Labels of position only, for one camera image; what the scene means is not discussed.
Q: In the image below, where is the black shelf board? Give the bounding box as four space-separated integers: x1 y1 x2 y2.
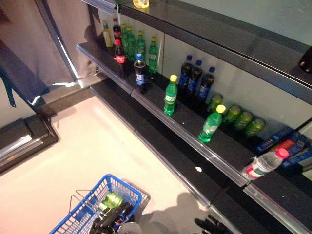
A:
89 80 293 234
76 41 312 234
80 0 312 105

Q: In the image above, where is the blue cardboard box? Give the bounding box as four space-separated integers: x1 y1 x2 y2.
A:
280 148 312 169
290 133 311 150
255 126 295 154

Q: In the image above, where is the red cardboard box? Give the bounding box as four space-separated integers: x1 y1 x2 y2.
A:
272 138 298 154

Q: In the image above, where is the coke bottle red label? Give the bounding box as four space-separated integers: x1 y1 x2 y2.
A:
114 39 129 78
112 18 122 41

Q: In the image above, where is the dark corner display unit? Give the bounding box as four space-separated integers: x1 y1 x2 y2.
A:
0 0 108 175

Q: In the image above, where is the blue plastic shopping basket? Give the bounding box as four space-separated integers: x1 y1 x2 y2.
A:
48 173 144 234

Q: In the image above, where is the small yellow tea bottle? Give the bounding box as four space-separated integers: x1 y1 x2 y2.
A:
102 20 114 48

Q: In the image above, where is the water bottle pink cap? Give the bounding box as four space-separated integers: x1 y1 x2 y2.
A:
241 147 290 181

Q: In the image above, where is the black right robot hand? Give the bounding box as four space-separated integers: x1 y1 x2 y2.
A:
194 217 230 234

